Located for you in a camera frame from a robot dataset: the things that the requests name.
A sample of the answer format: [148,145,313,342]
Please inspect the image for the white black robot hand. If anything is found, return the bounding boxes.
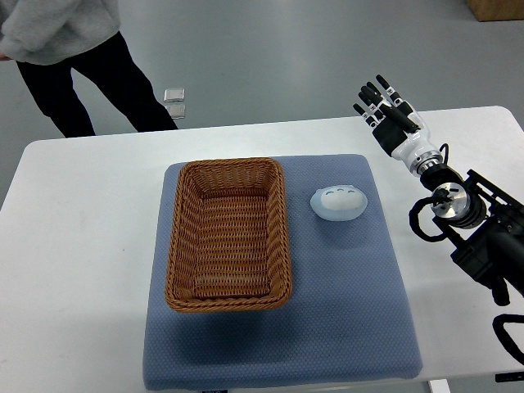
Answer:
[353,75,440,172]

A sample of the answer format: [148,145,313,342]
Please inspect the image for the blue white plush toy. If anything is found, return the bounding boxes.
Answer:
[309,185,368,222]

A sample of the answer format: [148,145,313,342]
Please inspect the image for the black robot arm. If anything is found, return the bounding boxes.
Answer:
[354,75,523,306]

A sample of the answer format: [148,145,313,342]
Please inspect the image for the brown wicker basket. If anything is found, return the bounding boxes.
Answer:
[165,157,292,313]

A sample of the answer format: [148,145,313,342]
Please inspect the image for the brown cardboard box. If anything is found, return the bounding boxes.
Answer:
[466,0,523,22]

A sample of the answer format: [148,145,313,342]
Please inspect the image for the lower metal floor plate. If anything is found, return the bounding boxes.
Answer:
[165,104,186,119]

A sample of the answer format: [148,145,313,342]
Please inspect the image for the metal floor plate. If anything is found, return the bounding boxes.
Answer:
[163,88,185,102]
[165,104,186,119]

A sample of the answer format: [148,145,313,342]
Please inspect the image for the upper metal floor plate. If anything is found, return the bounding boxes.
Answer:
[163,88,185,102]

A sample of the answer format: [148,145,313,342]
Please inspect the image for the blue fabric mat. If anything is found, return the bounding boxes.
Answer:
[143,154,422,391]

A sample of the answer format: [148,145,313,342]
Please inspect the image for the black table control panel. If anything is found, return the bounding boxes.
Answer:
[495,372,524,383]

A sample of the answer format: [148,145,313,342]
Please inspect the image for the person in grey sweater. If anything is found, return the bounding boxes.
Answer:
[1,1,177,138]

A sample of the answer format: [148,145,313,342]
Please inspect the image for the black cable loop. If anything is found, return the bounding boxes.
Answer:
[491,314,524,368]

